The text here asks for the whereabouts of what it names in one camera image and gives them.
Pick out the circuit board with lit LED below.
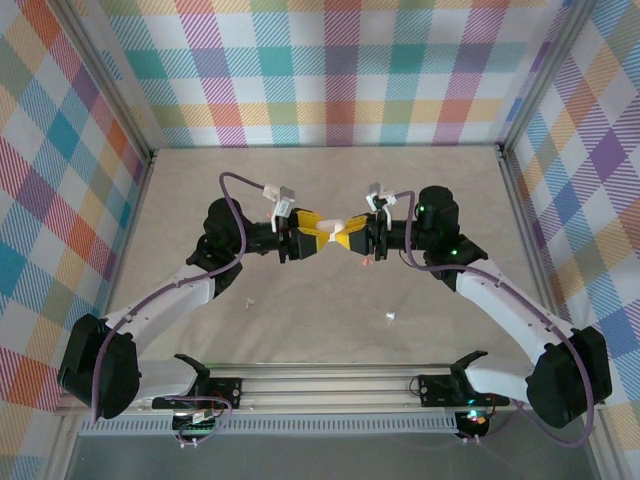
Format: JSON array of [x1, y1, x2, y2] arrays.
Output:
[[459, 407, 494, 439]]

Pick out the green terminal circuit board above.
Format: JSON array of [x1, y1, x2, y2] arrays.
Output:
[[172, 409, 224, 439]]

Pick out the grey metal base panel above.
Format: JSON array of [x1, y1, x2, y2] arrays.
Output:
[[64, 432, 609, 480]]

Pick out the aluminium table side rail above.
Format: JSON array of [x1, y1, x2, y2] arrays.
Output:
[[97, 149, 159, 321], [494, 143, 571, 326]]

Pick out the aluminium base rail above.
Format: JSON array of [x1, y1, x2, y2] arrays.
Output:
[[57, 363, 609, 414]]

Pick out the grey slotted cable duct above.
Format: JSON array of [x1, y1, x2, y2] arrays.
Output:
[[79, 413, 461, 437]]

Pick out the aluminium frame post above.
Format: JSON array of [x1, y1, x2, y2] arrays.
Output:
[[59, 0, 159, 164], [497, 0, 601, 156]]

